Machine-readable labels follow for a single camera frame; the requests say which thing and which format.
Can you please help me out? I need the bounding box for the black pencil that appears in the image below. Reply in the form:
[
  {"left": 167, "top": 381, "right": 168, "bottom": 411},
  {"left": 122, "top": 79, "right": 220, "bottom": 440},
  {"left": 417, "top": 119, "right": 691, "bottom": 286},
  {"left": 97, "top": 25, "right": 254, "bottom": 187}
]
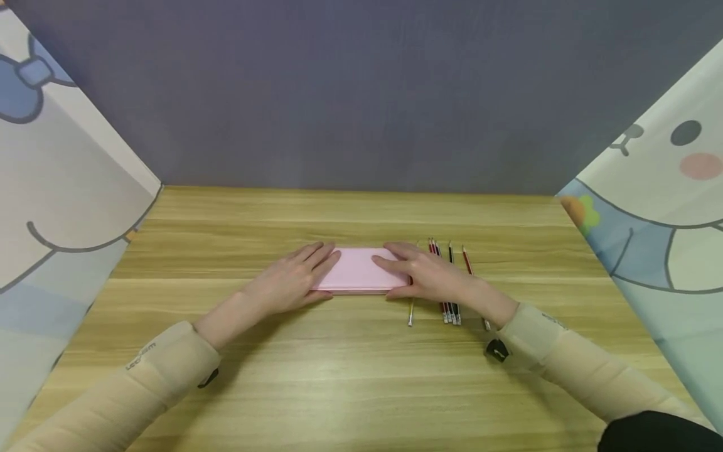
[{"left": 447, "top": 242, "right": 463, "bottom": 326}]

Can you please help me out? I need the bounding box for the person's left forearm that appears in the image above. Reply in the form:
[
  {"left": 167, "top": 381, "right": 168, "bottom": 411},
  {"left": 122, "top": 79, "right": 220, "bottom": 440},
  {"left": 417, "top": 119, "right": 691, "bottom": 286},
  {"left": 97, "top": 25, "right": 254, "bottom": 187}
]
[{"left": 6, "top": 290, "right": 256, "bottom": 452}]

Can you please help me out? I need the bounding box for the red pencil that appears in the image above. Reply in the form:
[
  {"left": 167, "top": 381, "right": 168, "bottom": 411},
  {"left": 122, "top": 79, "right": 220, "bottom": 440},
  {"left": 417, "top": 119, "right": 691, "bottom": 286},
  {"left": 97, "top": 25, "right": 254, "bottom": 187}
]
[
  {"left": 427, "top": 238, "right": 448, "bottom": 325},
  {"left": 461, "top": 245, "right": 492, "bottom": 331},
  {"left": 432, "top": 239, "right": 453, "bottom": 325}
]

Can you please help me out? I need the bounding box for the person's right forearm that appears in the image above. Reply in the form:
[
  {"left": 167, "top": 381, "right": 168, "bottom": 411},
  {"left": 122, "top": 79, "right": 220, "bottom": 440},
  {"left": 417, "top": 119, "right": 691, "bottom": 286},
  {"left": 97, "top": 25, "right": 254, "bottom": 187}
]
[{"left": 474, "top": 279, "right": 714, "bottom": 434}]

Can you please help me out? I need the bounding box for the person's body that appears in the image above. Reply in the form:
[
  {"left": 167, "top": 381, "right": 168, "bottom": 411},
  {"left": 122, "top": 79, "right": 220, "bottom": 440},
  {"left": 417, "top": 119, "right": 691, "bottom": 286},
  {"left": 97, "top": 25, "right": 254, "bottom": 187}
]
[{"left": 597, "top": 411, "right": 723, "bottom": 452}]

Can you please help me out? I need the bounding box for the pink pencil case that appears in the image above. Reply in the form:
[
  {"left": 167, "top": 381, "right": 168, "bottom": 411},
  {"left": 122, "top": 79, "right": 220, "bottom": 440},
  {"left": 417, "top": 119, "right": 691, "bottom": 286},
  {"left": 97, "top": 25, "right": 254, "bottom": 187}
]
[{"left": 311, "top": 247, "right": 412, "bottom": 296}]

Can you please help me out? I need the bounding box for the person's left hand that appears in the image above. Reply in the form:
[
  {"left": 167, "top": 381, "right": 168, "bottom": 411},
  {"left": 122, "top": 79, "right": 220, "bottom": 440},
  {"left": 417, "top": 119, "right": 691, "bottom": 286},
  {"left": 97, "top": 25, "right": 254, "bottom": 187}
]
[{"left": 242, "top": 242, "right": 343, "bottom": 316}]

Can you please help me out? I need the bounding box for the person's right hand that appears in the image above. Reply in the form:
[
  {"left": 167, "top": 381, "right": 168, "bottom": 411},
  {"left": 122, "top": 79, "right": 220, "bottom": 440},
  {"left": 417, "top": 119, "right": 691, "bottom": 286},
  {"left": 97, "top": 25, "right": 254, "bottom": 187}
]
[{"left": 371, "top": 242, "right": 493, "bottom": 309}]

